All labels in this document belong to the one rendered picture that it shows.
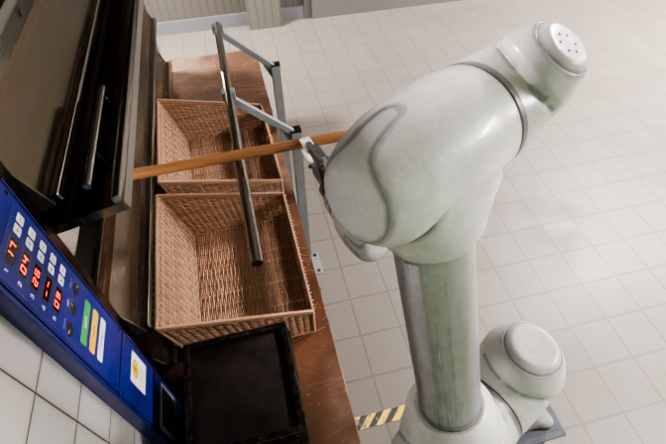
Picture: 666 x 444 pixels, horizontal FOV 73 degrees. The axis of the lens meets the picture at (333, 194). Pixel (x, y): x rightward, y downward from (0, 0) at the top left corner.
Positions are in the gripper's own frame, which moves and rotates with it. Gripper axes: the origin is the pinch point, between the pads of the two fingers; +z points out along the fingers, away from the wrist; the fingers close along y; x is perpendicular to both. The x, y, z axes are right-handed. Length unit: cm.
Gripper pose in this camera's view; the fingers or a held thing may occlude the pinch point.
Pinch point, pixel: (308, 150)
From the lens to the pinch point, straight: 127.7
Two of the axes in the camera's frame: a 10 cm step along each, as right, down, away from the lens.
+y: 0.9, 7.2, 6.9
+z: -4.0, -6.1, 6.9
